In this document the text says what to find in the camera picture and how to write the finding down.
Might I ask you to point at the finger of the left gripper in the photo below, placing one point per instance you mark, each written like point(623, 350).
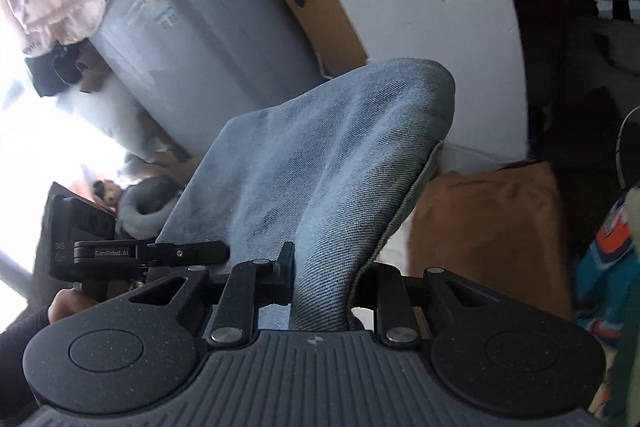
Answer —
point(207, 253)

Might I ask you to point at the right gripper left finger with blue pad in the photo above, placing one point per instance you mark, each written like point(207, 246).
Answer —
point(250, 286)

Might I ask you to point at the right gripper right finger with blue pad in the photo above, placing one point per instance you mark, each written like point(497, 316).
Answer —
point(382, 290)

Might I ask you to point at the light blue denim shorts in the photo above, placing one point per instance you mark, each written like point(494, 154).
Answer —
point(334, 171)

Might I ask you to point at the person left forearm black sleeve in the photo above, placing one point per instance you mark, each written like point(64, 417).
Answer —
point(15, 392)

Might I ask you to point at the person left hand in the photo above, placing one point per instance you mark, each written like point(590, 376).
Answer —
point(68, 302)

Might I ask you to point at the dark grey pillow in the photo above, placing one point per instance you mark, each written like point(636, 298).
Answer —
point(45, 256)

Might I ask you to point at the small plush doll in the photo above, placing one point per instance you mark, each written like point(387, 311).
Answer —
point(108, 192)

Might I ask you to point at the grey neck pillow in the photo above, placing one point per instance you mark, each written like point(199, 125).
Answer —
point(144, 208)

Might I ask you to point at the folded brown garment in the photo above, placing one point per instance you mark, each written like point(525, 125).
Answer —
point(501, 229)

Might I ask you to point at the white pillow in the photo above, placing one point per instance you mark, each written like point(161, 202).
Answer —
point(114, 111)

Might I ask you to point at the brown plush toy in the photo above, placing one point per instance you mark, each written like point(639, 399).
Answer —
point(93, 69)

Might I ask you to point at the grey plastic wrapped mattress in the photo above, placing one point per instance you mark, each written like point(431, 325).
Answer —
point(195, 64)

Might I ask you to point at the teal patterned cloth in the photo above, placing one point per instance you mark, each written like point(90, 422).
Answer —
point(606, 292)

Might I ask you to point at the dark clutter beside bed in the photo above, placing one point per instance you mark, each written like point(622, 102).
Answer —
point(582, 74)

